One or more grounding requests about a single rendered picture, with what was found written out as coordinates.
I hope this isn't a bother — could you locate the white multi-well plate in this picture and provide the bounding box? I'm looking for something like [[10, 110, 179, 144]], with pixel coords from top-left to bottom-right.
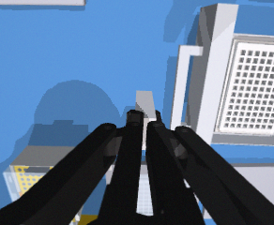
[[214, 39, 274, 134], [136, 173, 153, 216]]

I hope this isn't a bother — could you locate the yellow open-top bin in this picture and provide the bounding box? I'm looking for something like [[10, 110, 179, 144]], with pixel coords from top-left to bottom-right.
[[78, 215, 98, 225]]

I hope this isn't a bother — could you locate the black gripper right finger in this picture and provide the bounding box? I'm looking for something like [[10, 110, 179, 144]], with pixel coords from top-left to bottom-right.
[[144, 91, 274, 225]]

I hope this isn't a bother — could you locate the blue bench mat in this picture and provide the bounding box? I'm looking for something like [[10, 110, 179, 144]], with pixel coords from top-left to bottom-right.
[[0, 0, 274, 209]]

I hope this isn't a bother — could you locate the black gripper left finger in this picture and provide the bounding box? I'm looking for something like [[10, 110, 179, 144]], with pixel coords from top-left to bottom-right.
[[0, 90, 145, 225]]

